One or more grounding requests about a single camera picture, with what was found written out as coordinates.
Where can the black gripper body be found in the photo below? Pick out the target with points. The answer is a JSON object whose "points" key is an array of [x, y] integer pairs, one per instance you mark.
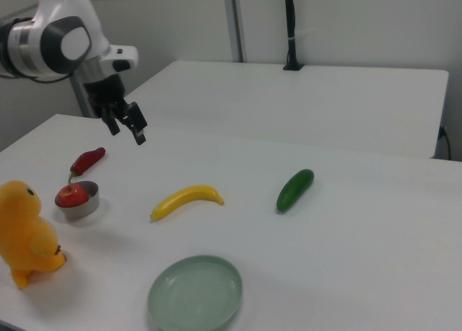
{"points": [[106, 93]]}

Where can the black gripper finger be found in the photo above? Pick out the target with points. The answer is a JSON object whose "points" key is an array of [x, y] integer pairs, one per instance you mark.
{"points": [[137, 120], [112, 123]]}

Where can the red apple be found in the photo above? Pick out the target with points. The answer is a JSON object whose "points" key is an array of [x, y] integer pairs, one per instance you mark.
{"points": [[73, 197]]}

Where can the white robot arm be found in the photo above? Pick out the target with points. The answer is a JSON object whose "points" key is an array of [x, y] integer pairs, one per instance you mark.
{"points": [[47, 42]]}

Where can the small grey bowl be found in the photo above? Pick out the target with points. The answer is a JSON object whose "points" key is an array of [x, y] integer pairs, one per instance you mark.
{"points": [[84, 208]]}

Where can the red chili pepper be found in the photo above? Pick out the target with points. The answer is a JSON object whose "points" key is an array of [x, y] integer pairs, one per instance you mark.
{"points": [[86, 160]]}

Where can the yellow banana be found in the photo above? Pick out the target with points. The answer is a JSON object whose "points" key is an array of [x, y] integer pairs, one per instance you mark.
{"points": [[184, 197]]}

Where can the orange plush duck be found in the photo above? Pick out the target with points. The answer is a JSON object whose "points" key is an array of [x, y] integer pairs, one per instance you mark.
{"points": [[27, 237]]}

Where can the green cucumber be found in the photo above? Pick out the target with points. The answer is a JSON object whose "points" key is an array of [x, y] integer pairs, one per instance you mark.
{"points": [[295, 189]]}

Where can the black pole with clamp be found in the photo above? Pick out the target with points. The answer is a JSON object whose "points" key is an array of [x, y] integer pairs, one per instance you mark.
{"points": [[290, 21]]}

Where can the pale green plate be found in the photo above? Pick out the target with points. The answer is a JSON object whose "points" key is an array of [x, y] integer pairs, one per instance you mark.
{"points": [[195, 295]]}

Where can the thin aluminium frame post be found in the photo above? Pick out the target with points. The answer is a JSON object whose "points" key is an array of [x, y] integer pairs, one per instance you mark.
{"points": [[83, 100]]}

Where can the wide aluminium frame post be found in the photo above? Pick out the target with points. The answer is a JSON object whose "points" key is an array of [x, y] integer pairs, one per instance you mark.
{"points": [[236, 21]]}

